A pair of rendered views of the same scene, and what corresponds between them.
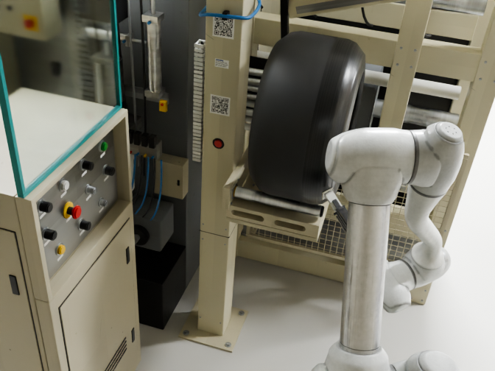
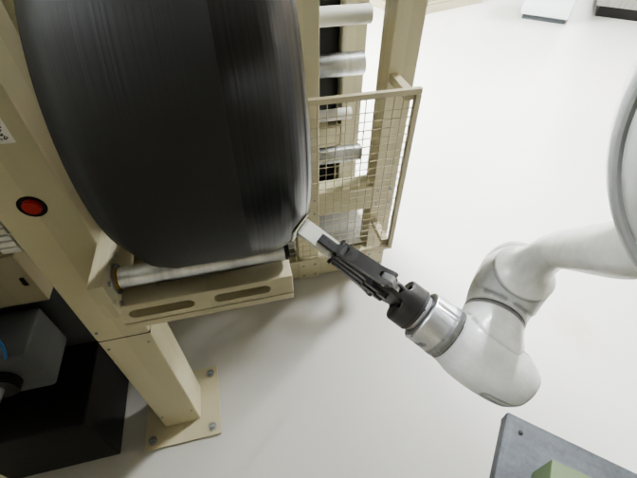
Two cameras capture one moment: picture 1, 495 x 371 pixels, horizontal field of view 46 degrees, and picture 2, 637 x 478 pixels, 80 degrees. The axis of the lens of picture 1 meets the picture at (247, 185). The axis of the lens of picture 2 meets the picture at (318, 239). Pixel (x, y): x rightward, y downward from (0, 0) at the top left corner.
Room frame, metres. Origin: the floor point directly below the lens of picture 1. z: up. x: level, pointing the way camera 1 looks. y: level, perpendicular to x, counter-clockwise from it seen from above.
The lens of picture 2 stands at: (1.22, -0.09, 1.50)
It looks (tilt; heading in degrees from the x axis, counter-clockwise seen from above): 45 degrees down; 332
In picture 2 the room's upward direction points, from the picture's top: straight up
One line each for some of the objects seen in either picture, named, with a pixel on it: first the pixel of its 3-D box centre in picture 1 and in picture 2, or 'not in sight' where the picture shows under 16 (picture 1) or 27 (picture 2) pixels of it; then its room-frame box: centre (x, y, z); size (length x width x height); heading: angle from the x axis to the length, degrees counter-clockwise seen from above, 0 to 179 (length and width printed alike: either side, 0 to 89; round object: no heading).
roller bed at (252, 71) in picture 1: (260, 96); not in sight; (2.34, -0.03, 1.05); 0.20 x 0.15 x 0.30; 76
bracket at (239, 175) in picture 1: (241, 171); (118, 231); (1.96, 0.03, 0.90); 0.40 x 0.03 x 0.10; 166
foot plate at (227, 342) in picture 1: (214, 322); (183, 405); (1.96, 0.11, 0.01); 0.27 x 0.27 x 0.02; 76
